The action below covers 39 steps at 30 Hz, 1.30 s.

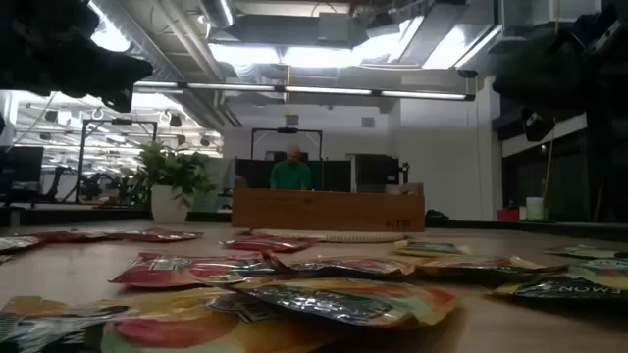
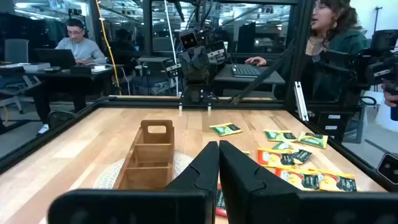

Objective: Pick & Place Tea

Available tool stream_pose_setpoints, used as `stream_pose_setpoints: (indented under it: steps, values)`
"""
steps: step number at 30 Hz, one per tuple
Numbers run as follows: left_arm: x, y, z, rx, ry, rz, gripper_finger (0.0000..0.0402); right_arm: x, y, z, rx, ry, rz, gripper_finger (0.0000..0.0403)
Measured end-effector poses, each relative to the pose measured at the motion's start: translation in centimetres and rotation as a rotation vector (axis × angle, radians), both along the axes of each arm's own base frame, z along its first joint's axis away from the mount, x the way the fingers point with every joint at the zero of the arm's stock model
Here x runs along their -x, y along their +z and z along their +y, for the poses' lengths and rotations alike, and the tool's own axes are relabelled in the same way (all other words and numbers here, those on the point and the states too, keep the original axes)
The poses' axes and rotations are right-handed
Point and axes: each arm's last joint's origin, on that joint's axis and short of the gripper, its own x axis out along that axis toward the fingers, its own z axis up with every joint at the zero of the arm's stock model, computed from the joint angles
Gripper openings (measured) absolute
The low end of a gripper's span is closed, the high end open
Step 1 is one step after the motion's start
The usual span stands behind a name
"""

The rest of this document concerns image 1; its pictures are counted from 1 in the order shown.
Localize black metal station frame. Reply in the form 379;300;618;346
76;119;158;205
250;126;324;192

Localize long linear ceiling light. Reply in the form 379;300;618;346
132;80;476;102

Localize black monitor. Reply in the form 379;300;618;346
0;145;45;193

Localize red strawberry tea packet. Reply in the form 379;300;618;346
108;251;282;288
0;235;46;254
105;227;205;244
28;229;119;244
219;235;319;254

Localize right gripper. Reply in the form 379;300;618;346
493;0;628;143

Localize wooden tea organizer box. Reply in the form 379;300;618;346
231;176;426;233

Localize pale green container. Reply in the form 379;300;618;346
525;196;546;222

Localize person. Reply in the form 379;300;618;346
269;144;314;191

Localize green plant in white pot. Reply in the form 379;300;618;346
122;139;220;225

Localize round silver air duct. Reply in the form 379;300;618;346
198;0;237;29

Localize yellow packets in box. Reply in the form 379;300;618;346
353;153;401;193

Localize round woven placemat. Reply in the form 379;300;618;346
249;227;408;244

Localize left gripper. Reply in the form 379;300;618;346
0;0;154;113

